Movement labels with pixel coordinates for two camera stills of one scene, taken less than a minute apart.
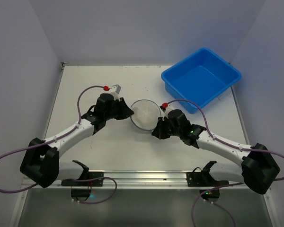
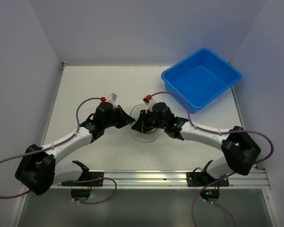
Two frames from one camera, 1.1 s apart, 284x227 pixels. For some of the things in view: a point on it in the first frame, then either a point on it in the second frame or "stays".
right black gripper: x=164 y=128 → x=144 y=120
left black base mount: x=83 y=194 stays
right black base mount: x=203 y=178 stays
